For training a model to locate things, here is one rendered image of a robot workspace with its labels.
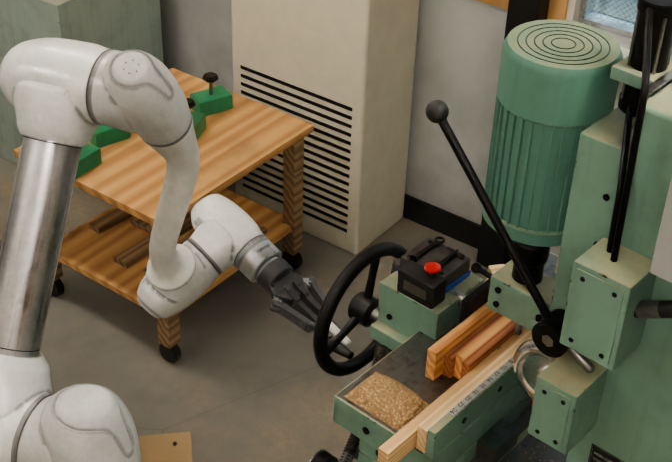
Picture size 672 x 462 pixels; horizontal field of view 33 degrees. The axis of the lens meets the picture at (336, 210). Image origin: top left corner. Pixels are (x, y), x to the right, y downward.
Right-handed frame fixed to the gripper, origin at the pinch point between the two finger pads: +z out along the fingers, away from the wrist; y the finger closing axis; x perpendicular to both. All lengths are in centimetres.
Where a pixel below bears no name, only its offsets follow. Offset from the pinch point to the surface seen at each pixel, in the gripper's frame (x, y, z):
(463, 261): -36.6, 4.8, 13.8
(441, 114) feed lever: -77, -14, 5
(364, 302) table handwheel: -15.3, -0.8, 2.6
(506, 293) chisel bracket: -46, -3, 25
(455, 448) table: -32, -23, 37
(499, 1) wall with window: 1, 127, -53
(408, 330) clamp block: -25.0, -6.2, 14.9
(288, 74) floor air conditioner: 47, 94, -91
